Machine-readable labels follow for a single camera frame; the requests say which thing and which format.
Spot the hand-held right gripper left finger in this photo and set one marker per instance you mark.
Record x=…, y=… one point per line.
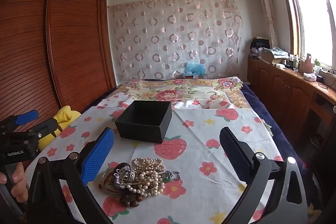
x=97, y=155

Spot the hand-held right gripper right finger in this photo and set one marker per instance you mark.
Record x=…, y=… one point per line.
x=235, y=154

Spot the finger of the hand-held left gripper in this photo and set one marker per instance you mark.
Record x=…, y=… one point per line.
x=47, y=127
x=27, y=117

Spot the black box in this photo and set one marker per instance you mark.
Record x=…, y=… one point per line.
x=143, y=121

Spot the person's left hand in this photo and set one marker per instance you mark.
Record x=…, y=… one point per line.
x=17, y=176

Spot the yellow plush toy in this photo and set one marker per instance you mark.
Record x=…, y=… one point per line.
x=64, y=116

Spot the strawberry print cloth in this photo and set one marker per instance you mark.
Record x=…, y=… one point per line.
x=194, y=145

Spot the long wooden cabinet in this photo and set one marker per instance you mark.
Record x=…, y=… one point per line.
x=286, y=87

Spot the brown wooden wardrobe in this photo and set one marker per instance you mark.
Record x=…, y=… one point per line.
x=71, y=43

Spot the small cardboard box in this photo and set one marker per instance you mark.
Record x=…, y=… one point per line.
x=194, y=77

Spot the floral blanket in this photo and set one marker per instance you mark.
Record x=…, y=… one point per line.
x=168, y=91

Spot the blue plastic bag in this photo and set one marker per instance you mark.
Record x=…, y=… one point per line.
x=194, y=68

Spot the tissue box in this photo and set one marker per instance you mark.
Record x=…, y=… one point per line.
x=309, y=76

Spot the pile of dark clothes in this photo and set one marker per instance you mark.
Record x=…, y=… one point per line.
x=260, y=45

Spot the pink bottle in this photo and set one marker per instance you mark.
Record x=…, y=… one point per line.
x=308, y=62

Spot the circle pattern hanging curtain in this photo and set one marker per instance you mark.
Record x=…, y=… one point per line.
x=173, y=37

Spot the beige window curtain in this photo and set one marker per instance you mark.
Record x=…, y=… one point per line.
x=265, y=6

